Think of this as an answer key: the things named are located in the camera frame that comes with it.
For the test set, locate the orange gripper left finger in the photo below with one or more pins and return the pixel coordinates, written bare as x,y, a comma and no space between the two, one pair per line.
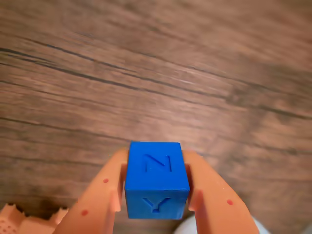
95,202

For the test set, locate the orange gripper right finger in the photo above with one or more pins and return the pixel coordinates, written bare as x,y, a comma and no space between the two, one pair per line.
219,202

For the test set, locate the blue lettered cube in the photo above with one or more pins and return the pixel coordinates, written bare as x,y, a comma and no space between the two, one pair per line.
157,180

